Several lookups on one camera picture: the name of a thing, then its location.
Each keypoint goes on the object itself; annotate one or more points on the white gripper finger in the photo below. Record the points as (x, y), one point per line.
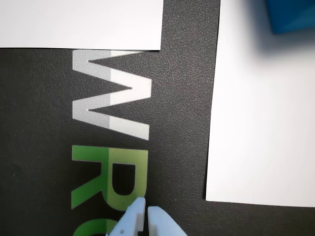
(130, 218)
(162, 223)

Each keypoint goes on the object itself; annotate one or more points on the blue paper box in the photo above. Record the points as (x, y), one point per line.
(292, 14)

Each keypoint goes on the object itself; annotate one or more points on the black mat with WROB print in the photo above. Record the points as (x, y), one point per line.
(37, 123)

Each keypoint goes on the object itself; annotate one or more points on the white paper sheet marked HOME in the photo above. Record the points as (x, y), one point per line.
(258, 123)

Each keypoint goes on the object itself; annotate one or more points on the white paper sheet marked 1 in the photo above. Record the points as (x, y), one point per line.
(73, 24)

